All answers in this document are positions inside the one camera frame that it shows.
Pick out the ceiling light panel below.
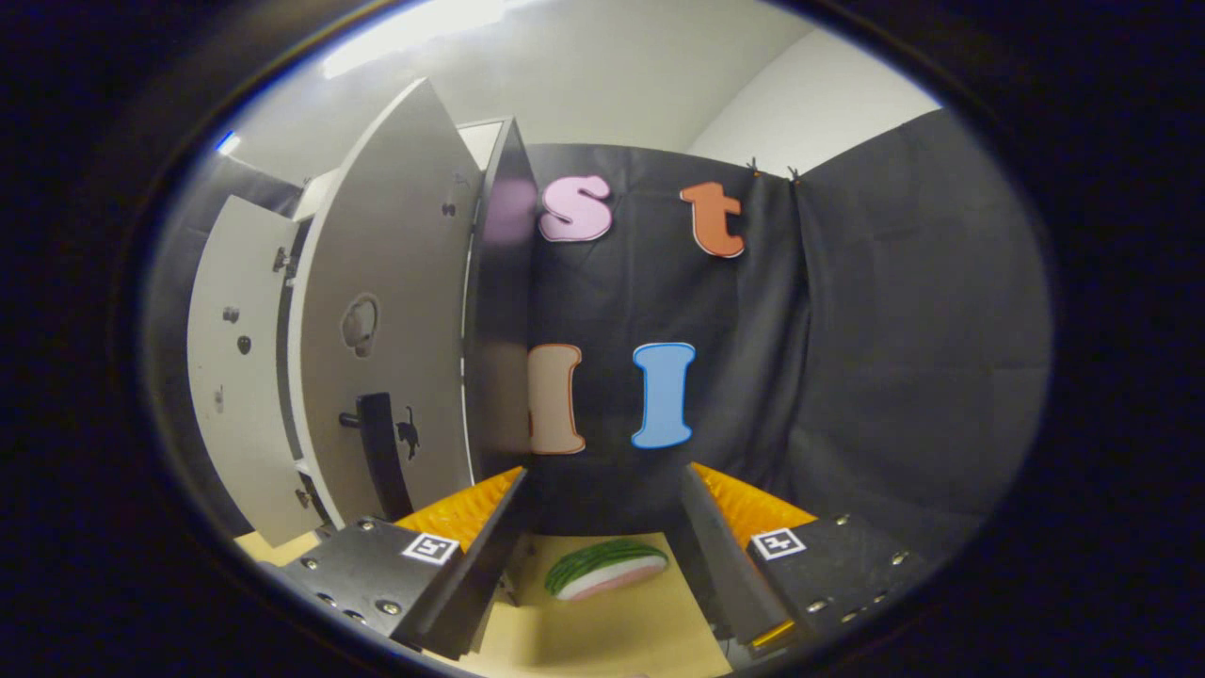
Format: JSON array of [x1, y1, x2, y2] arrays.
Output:
[[320, 0, 509, 78]]

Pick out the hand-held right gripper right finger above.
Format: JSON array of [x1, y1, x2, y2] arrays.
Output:
[[680, 463, 933, 660]]

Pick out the toy watermelon slice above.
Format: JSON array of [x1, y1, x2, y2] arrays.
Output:
[[544, 538, 670, 602]]

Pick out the white cabinet door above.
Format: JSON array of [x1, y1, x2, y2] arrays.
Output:
[[186, 195, 326, 549]]

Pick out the white cabinet with grey interior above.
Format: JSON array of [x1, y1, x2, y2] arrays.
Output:
[[273, 116, 539, 533]]

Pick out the white cabinet door cat print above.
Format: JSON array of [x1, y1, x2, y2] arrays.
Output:
[[287, 77, 483, 533]]

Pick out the black backdrop cloth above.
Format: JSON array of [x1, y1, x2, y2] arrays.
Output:
[[141, 108, 1053, 566]]

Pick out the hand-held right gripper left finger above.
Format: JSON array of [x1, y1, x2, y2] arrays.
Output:
[[282, 468, 533, 662]]

